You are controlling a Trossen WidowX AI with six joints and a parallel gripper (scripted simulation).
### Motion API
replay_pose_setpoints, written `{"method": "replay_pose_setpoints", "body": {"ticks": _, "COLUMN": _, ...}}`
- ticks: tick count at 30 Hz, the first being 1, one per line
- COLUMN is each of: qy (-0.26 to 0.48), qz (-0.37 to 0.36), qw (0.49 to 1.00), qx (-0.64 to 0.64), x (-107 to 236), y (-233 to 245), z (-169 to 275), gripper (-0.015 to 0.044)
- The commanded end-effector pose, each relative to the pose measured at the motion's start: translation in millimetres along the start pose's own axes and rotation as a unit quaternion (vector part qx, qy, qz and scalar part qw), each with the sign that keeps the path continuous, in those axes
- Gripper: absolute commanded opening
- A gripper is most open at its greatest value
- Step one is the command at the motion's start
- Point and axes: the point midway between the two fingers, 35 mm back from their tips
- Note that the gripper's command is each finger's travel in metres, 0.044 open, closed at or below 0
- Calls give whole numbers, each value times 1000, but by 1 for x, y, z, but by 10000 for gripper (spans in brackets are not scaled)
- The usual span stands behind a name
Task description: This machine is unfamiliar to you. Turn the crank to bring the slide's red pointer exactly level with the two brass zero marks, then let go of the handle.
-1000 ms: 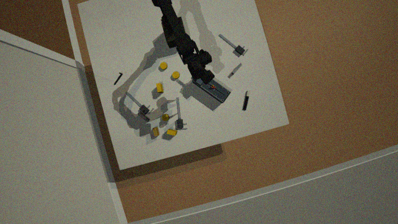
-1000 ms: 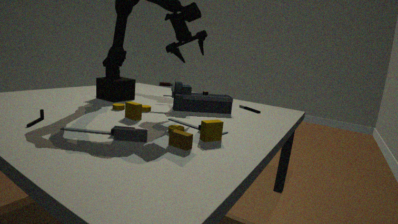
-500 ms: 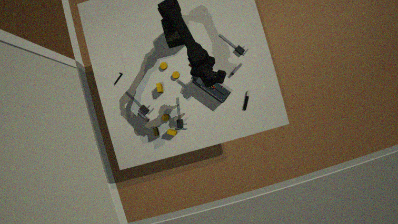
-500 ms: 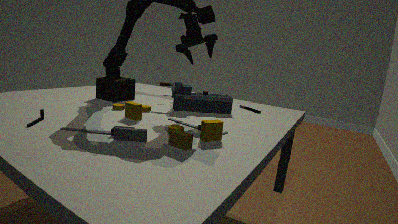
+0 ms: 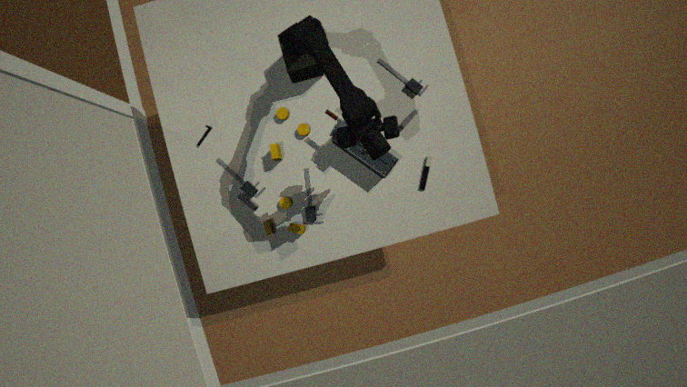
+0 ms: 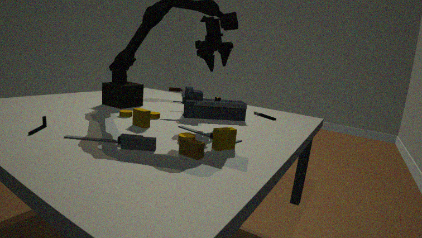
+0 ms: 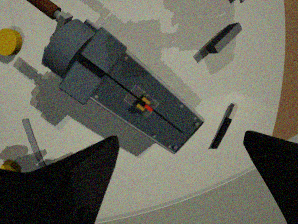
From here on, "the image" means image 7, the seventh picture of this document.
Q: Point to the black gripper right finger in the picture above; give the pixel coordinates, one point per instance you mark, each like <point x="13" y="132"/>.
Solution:
<point x="277" y="163"/>

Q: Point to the dark grey rectangular block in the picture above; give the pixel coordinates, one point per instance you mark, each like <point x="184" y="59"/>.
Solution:
<point x="223" y="38"/>

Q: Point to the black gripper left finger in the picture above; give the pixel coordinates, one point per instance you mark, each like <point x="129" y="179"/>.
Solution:
<point x="69" y="191"/>

